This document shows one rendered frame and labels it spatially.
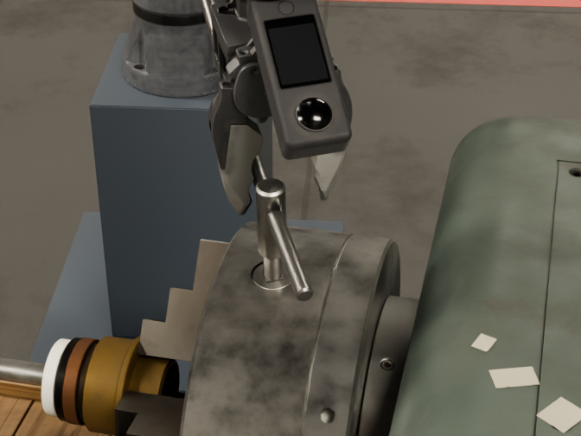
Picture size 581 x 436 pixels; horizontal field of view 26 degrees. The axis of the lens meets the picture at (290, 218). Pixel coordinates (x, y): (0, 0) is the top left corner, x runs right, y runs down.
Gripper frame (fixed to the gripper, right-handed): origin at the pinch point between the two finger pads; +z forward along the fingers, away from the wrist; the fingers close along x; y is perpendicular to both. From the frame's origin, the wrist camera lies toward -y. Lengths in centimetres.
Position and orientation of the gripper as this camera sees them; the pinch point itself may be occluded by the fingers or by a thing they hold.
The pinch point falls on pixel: (284, 199)
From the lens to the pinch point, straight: 97.4
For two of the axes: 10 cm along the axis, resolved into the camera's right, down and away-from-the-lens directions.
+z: 0.2, 7.7, 6.4
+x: -9.7, 1.7, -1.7
